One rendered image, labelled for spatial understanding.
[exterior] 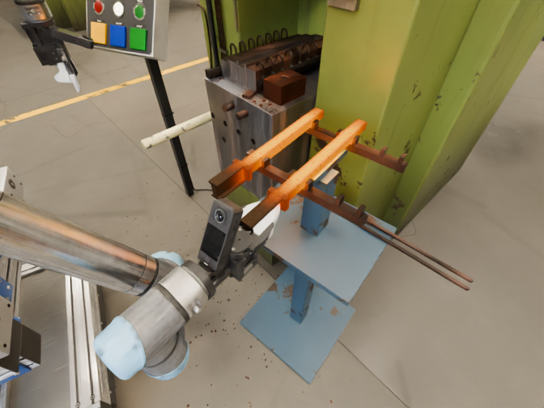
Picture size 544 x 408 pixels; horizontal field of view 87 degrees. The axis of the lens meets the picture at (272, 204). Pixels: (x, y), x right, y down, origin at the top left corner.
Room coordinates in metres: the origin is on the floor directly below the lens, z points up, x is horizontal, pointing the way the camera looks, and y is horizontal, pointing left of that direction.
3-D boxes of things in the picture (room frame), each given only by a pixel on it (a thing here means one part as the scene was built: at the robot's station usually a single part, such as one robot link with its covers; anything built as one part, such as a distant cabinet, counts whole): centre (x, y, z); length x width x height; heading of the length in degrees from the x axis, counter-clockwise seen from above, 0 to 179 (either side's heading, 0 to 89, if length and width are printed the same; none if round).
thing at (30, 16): (0.99, 0.70, 1.15); 0.08 x 0.08 x 0.05
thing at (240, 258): (0.27, 0.09, 0.95); 0.12 x 0.08 x 0.09; 141
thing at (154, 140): (1.23, 0.43, 0.62); 0.44 x 0.05 x 0.05; 133
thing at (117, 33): (1.27, 0.61, 1.01); 0.07 x 0.05 x 0.07; 68
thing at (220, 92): (1.15, -0.07, 0.69); 0.56 x 0.38 x 0.45; 133
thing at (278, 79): (0.95, -0.04, 0.95); 0.12 x 0.09 x 0.07; 133
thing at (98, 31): (1.31, 0.71, 1.01); 0.07 x 0.05 x 0.07; 68
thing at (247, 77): (1.18, -0.03, 0.96); 0.42 x 0.20 x 0.09; 133
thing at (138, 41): (1.23, 0.52, 1.01); 0.07 x 0.05 x 0.07; 68
